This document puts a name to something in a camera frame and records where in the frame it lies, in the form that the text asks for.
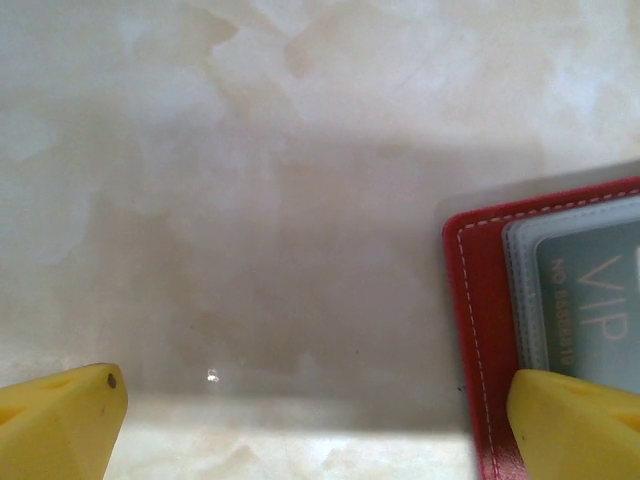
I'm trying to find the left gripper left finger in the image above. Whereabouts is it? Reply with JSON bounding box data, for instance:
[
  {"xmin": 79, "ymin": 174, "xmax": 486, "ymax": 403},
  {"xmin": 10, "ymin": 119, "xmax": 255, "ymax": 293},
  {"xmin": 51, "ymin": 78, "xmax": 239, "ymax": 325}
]
[{"xmin": 0, "ymin": 363, "xmax": 129, "ymax": 480}]

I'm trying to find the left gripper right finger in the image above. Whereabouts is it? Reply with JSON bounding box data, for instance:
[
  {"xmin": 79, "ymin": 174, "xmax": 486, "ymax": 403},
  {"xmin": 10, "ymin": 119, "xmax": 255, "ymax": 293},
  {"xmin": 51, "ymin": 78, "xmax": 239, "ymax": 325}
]
[{"xmin": 505, "ymin": 368, "xmax": 640, "ymax": 480}]

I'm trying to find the red leather card holder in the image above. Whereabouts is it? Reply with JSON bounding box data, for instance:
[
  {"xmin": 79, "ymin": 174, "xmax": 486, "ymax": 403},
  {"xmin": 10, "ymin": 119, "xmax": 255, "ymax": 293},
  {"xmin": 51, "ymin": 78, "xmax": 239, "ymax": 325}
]
[{"xmin": 442, "ymin": 174, "xmax": 640, "ymax": 480}]

